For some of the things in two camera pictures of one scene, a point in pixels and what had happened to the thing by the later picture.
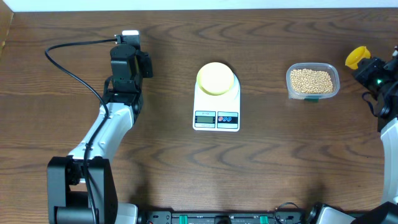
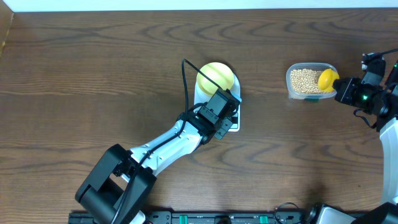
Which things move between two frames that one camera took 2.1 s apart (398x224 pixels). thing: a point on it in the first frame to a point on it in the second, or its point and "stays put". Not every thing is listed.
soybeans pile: (311, 81) stays put
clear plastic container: (311, 81) stays put
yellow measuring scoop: (356, 55) to (326, 79)
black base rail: (227, 218) stays put
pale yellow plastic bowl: (215, 78) stays put
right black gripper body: (374, 75) to (364, 96)
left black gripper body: (145, 67) to (224, 129)
